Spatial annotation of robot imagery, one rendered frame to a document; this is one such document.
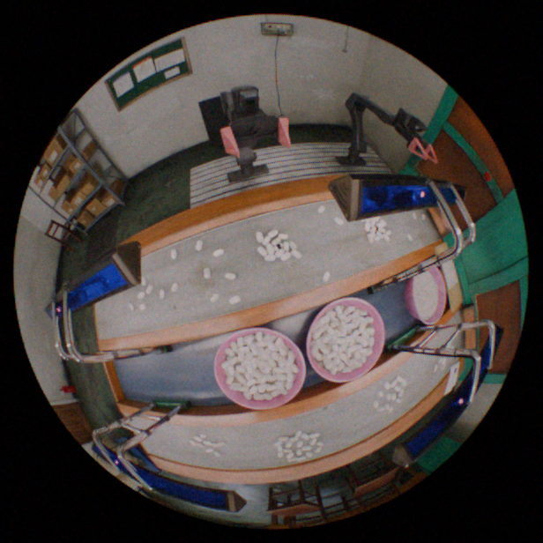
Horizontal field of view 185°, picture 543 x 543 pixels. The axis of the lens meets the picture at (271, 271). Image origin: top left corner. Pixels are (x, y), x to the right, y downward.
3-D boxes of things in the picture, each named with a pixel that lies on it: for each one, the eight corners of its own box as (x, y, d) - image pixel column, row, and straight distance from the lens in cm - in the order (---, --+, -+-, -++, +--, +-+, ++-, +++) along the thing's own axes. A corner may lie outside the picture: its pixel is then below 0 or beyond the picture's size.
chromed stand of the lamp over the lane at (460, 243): (351, 249, 71) (420, 169, 42) (385, 239, 83) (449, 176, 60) (368, 295, 69) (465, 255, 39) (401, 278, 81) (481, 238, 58)
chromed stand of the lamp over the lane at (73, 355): (131, 313, 87) (50, 293, 65) (162, 304, 74) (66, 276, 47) (139, 354, 85) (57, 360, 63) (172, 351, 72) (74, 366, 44)
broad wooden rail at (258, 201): (113, 270, 121) (92, 261, 112) (391, 191, 125) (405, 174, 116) (113, 289, 117) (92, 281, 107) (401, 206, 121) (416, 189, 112)
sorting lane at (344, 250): (97, 284, 110) (94, 283, 109) (412, 194, 114) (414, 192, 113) (101, 340, 104) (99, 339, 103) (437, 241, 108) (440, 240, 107)
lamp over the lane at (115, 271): (55, 302, 87) (44, 299, 85) (143, 242, 35) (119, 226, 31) (56, 323, 86) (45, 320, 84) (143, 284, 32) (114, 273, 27)
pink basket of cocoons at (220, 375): (213, 336, 63) (203, 338, 55) (288, 316, 60) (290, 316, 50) (236, 403, 69) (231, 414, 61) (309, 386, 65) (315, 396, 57)
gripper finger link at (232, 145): (264, 136, 33) (253, 118, 41) (223, 145, 32) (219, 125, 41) (265, 162, 37) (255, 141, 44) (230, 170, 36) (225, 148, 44)
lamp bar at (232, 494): (95, 437, 93) (85, 441, 92) (234, 489, 48) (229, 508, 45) (106, 452, 97) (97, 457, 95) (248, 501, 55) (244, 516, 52)
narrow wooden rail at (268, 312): (110, 340, 107) (95, 339, 101) (430, 245, 112) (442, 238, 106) (112, 350, 107) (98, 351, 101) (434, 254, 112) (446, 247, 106)
